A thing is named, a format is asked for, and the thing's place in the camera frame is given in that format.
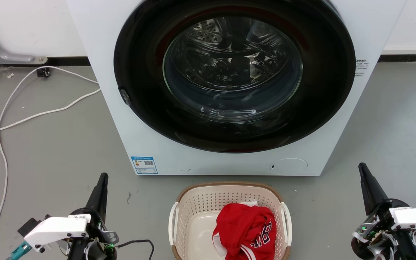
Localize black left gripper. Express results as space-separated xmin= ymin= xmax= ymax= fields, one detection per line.
xmin=63 ymin=173 xmax=120 ymax=260

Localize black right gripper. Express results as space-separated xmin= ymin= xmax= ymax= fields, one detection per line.
xmin=351 ymin=162 xmax=416 ymax=260

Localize beige plastic laundry basket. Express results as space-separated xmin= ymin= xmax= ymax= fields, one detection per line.
xmin=168 ymin=182 xmax=293 ymax=260

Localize blue energy label sticker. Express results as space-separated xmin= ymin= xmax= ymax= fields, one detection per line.
xmin=131 ymin=156 xmax=158 ymax=175

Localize round white filter cover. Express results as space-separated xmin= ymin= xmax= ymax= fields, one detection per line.
xmin=270 ymin=158 xmax=308 ymax=176

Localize black round washer door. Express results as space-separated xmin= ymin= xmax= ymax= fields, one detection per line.
xmin=113 ymin=0 xmax=356 ymax=153

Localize red basketball jersey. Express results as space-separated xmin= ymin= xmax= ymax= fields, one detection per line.
xmin=212 ymin=203 xmax=277 ymax=260

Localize white front-load washing machine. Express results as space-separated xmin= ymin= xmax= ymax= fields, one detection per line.
xmin=66 ymin=0 xmax=407 ymax=177

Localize steel washer drum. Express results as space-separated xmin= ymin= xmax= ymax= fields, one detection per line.
xmin=162 ymin=16 xmax=304 ymax=113

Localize thin black cable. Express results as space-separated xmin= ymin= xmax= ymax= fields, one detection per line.
xmin=116 ymin=239 xmax=155 ymax=260

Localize teal cable plug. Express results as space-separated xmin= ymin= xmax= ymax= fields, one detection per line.
xmin=7 ymin=241 xmax=32 ymax=260

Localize white hose cable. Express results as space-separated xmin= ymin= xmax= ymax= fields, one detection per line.
xmin=0 ymin=88 xmax=101 ymax=139

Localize long white power cable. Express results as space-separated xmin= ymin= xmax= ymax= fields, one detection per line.
xmin=0 ymin=66 xmax=99 ymax=260

